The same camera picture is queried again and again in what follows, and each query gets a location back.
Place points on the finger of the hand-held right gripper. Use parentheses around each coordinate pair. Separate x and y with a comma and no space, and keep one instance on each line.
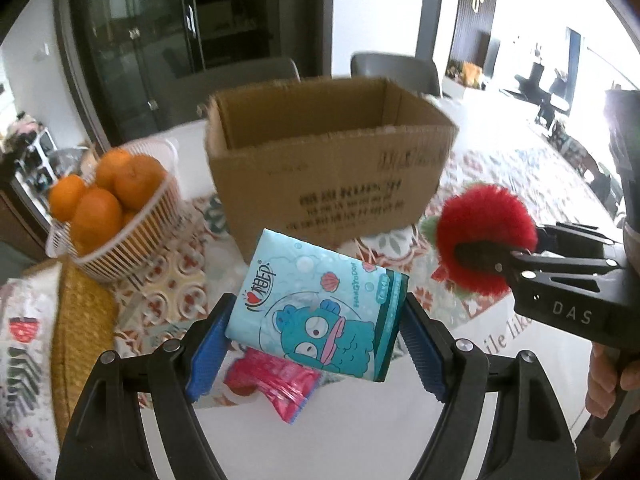
(580,240)
(545,270)

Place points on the blue cartoon tissue pack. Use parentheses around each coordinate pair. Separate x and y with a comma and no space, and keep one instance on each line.
(320,305)

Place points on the brown cardboard box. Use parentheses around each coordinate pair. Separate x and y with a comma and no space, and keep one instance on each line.
(320,180)

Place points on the black glass door cabinet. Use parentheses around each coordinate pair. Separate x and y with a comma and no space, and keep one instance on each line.
(165,40)

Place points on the white slatted plastic basket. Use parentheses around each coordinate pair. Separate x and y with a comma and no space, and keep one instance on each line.
(135,245)

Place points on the grey dining chair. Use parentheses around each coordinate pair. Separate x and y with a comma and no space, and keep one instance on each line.
(240,74)
(397,72)

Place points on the woven straw placemat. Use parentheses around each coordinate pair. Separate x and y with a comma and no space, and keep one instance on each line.
(82,345)

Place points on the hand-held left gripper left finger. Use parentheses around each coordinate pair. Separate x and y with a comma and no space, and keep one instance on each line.
(206,362)

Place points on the pink plastic packet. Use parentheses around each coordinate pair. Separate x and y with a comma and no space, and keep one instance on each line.
(270,385)

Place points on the person's right hand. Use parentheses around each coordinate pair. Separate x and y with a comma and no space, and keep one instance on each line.
(602,382)

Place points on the orange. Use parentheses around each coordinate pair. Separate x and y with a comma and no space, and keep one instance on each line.
(140,182)
(66,197)
(129,218)
(97,220)
(111,167)

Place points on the red fluffy plush strawberry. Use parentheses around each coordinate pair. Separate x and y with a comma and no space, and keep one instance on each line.
(480,215)

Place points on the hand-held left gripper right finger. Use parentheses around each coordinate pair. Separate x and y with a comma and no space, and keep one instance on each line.
(424,357)

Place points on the cluttered white shelf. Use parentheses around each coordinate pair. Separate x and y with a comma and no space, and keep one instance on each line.
(27,145)

